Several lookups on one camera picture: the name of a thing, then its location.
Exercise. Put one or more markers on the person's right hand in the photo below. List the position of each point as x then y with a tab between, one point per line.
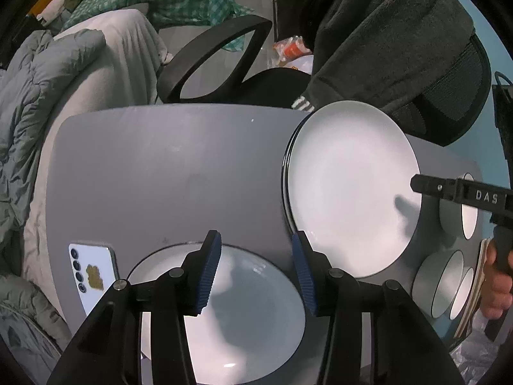
499	296

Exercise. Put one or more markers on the small grey white bowl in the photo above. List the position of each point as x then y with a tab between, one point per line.
449	218
443	284
461	296

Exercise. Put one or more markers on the white plastic bag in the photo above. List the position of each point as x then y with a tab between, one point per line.
302	64

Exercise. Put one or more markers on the large white plate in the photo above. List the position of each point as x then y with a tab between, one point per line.
285	184
352	192

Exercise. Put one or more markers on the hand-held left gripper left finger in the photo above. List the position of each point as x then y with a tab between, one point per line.
209	272

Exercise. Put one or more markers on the orange bag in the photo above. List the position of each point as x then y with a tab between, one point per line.
292	50

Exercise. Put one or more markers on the grey duvet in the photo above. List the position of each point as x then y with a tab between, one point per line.
36	88

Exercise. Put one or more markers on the pile of white clothes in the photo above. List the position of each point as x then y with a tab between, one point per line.
64	2

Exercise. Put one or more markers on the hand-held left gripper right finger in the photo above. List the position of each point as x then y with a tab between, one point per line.
303	272

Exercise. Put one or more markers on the clear plastic wrap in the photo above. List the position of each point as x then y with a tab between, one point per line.
477	357

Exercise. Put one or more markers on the white smartphone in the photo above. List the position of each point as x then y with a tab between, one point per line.
94	260

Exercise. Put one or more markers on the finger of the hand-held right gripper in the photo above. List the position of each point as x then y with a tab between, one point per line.
435	187

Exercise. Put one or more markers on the black hanging bag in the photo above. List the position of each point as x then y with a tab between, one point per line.
503	104

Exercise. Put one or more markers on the dark grey fleece robe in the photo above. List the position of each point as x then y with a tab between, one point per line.
380	28

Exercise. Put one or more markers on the large white deep bowl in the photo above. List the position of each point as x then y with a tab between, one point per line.
248	288

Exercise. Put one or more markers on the black office chair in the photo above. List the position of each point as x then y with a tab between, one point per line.
268	86

